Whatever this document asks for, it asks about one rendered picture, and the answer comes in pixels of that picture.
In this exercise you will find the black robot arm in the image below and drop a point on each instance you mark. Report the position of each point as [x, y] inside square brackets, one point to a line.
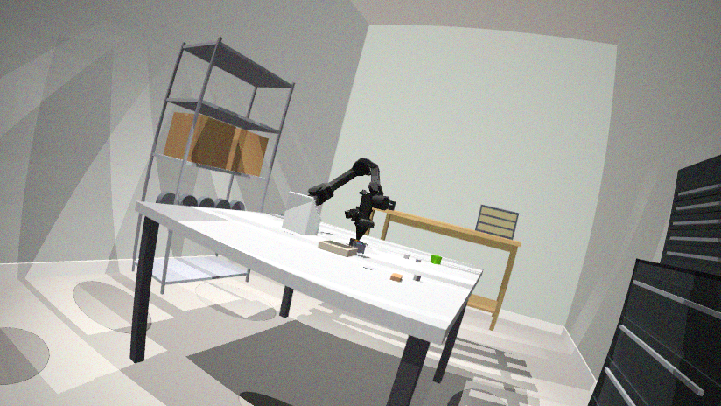
[374, 198]

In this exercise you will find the beige square tray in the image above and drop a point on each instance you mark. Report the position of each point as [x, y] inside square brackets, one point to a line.
[337, 248]

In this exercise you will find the brown rectangular block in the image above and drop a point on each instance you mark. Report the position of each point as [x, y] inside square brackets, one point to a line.
[396, 277]

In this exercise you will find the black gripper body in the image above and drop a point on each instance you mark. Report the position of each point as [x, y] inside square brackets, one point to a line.
[364, 218]

